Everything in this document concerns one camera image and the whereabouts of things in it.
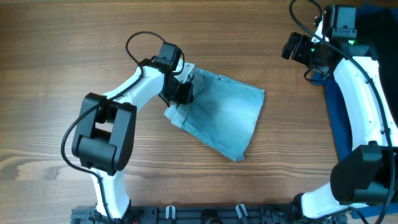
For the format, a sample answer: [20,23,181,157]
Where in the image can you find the light blue denim shorts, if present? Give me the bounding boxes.
[164,68,265,161]

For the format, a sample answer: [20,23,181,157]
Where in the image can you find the blue garment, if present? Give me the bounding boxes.
[309,3,398,220]

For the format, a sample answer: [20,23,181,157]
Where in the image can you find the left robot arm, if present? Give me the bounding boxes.
[70,57,196,223]

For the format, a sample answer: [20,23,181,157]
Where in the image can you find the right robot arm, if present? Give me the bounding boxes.
[282,32,397,220]

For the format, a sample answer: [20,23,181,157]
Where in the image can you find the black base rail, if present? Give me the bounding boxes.
[70,203,352,224]

